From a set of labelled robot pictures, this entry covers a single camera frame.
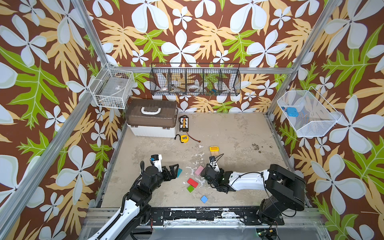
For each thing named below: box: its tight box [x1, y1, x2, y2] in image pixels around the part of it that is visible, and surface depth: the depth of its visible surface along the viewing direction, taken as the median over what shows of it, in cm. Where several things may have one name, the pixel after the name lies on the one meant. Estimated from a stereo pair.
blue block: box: [200, 195, 209, 204], surface depth 82 cm
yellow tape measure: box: [180, 135, 190, 143], surface depth 106 cm
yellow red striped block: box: [209, 146, 220, 152], surface depth 100 cm
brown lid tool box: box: [125, 99, 178, 128], surface depth 95 cm
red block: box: [187, 178, 199, 188], surface depth 88 cm
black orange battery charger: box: [179, 115, 189, 132], surface depth 114 cm
